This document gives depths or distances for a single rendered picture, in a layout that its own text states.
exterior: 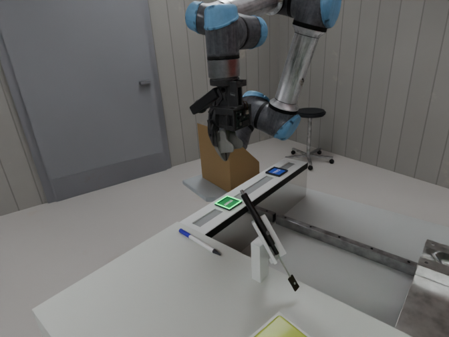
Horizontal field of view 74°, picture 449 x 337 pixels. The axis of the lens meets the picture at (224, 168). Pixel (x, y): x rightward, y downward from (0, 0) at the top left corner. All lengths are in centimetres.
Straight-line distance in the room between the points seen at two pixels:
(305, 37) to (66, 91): 249
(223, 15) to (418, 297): 71
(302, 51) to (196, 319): 88
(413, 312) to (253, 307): 33
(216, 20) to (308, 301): 58
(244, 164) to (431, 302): 74
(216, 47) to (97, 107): 263
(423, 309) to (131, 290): 57
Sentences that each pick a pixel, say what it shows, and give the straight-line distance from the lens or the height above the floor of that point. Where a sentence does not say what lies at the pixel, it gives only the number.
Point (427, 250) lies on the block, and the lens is 89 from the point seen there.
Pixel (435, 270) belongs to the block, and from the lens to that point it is 82.
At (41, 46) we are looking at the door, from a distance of 318.
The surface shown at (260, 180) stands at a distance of 100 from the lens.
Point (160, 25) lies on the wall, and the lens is 350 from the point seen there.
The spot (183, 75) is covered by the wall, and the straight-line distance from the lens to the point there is 360.
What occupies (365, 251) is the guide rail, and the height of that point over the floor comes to 84.
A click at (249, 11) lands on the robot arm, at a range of 98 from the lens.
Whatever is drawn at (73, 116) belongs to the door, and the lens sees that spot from 324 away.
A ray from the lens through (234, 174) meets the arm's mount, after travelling 118.
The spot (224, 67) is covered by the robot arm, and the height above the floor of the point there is 133.
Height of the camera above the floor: 139
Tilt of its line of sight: 23 degrees down
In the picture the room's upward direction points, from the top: 4 degrees counter-clockwise
